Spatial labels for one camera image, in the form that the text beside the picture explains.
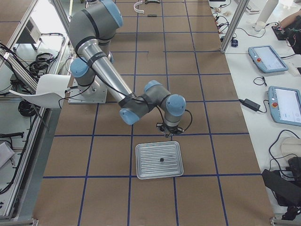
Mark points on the blue teach pendant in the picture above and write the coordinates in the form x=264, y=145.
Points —
x=285, y=105
x=267, y=59

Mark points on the aluminium frame post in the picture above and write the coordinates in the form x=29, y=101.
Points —
x=233, y=25

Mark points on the white plastic chair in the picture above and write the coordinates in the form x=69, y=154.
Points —
x=49, y=90

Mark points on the black power adapter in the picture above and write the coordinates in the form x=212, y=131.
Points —
x=250, y=104

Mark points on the near blue teach pendant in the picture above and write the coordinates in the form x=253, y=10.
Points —
x=285, y=105

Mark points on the silver ribbed metal tray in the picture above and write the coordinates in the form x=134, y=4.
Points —
x=158, y=160

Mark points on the white curved plastic arc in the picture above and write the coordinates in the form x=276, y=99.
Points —
x=136, y=7

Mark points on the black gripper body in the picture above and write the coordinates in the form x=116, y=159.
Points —
x=170, y=131

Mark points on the far blue teach pendant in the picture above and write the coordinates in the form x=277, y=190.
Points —
x=267, y=59

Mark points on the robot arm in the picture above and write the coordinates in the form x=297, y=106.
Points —
x=90, y=32

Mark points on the green curved brake shoe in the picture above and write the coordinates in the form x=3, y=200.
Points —
x=151, y=1

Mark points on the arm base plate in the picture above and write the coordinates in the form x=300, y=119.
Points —
x=90, y=90

